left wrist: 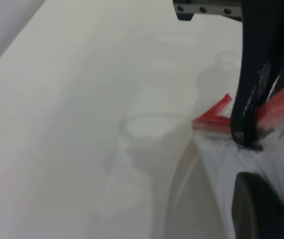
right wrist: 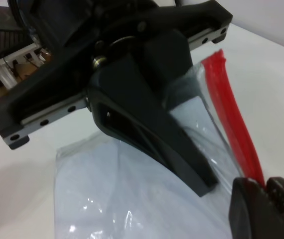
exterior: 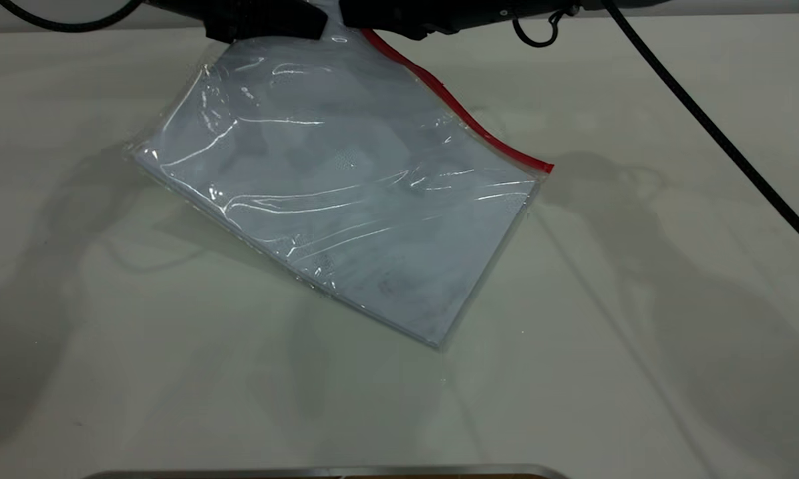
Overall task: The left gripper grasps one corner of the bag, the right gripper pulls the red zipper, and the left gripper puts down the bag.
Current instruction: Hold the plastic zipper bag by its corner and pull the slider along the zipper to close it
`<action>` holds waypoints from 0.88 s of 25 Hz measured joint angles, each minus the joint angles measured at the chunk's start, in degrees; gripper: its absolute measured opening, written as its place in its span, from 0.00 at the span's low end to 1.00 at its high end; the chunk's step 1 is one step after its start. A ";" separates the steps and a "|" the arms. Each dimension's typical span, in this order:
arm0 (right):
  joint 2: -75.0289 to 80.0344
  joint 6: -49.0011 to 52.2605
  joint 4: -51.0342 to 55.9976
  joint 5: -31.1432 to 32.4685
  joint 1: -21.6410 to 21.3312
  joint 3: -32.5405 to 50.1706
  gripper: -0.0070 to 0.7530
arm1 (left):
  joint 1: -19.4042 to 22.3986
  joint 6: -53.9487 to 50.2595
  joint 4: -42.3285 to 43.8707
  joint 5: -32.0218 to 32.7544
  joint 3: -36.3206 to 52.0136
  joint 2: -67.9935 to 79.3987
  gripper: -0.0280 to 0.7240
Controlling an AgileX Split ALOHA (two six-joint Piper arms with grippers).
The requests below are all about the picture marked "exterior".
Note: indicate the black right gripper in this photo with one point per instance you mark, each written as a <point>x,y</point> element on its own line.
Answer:
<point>505,6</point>

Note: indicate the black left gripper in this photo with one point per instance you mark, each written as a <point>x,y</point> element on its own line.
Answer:
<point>206,5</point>

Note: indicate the clear plastic zip bag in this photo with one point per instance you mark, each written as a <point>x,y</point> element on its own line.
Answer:
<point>346,199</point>

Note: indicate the metal frame edge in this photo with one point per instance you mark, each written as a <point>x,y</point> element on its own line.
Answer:
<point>332,472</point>

